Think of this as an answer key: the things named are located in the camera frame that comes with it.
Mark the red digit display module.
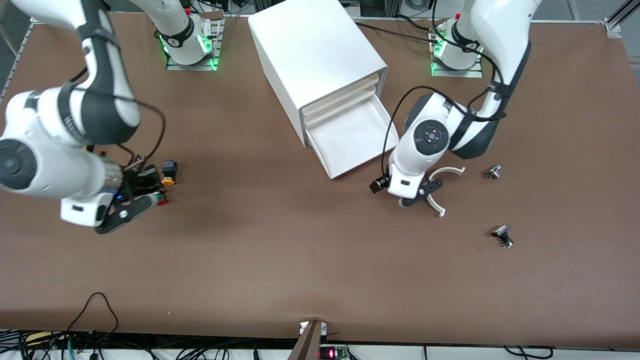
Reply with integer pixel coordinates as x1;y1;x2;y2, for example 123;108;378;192
318;344;350;360

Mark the white table edge ledge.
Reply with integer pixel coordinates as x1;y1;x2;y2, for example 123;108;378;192
0;344;640;360

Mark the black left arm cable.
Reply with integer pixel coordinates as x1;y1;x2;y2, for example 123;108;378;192
381;0;509;179

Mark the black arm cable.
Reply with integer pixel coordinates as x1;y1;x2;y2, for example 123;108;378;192
381;0;509;179
67;65;167;171

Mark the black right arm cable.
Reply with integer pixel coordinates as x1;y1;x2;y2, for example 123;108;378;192
67;65;167;171

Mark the white C-shaped ring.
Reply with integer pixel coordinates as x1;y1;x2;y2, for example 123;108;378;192
427;166;467;218

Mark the black looped cable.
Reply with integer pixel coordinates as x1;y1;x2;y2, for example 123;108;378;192
65;292;120;346

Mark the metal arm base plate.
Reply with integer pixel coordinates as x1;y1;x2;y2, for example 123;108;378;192
429;25;485;79
165;12;223;72

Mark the black table cable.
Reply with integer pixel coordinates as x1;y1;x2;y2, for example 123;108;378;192
397;14;442;31
353;21;442;44

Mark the brown camera mount beam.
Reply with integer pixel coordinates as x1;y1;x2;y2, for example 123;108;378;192
287;320;329;360

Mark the black ledge cable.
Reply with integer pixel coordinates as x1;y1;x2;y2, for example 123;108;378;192
502;345;556;360

